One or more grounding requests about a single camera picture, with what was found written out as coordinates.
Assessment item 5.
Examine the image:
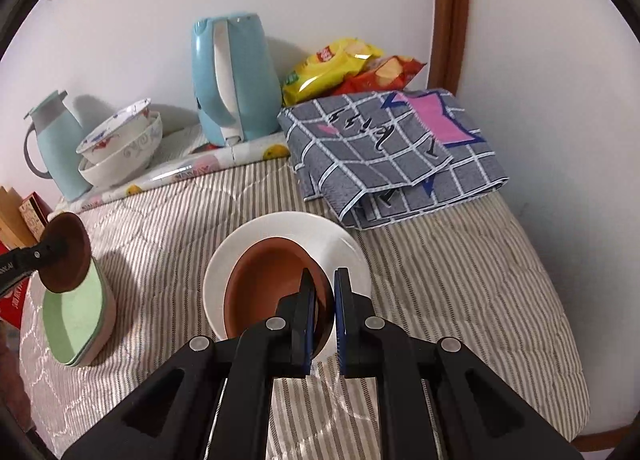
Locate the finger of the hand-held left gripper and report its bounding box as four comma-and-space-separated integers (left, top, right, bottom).
14, 234, 71, 275

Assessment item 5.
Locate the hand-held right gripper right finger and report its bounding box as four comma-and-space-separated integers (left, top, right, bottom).
334, 267, 586, 460

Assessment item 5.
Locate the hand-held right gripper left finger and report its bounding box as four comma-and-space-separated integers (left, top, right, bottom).
60, 267, 331, 460

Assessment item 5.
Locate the small brown bowl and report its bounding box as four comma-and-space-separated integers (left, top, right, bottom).
39, 212, 92, 294
221, 238, 333, 341

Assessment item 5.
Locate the green square plate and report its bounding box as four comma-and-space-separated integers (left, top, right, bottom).
41, 260, 117, 367

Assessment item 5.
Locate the white bowl with blue pattern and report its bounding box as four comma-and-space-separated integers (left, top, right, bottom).
202, 211, 372, 361

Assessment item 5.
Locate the patterned cardboard box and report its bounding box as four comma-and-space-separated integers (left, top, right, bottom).
19, 192, 51, 245

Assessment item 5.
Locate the red paper bag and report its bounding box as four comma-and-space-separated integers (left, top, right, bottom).
0, 240, 31, 328

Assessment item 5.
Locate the brown paper bag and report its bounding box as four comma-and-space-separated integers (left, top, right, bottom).
0, 185, 36, 251

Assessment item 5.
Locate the light blue thermos jug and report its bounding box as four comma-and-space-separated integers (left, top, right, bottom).
23, 90, 93, 201

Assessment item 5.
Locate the striped quilt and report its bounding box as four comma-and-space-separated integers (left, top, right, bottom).
17, 155, 588, 460

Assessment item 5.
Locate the large white bowl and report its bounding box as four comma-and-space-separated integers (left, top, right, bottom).
78, 112, 164, 189

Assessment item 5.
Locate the fish print bowl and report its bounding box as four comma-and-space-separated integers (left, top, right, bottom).
76, 98, 152, 165

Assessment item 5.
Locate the grey checked folded cloth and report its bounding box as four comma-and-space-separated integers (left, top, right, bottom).
277, 88, 509, 231

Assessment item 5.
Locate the printed table cover roll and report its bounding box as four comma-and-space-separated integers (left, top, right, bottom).
55, 130, 291, 213

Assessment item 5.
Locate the light blue electric kettle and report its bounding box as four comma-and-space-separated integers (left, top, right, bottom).
191, 12, 282, 147

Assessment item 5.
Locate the yellow chip bag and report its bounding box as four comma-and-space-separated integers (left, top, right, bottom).
281, 38, 383, 107

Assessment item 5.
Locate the red chip bag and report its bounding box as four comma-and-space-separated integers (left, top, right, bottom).
332, 54, 427, 96

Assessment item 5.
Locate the brown wooden door frame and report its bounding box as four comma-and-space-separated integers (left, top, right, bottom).
429, 0, 471, 95

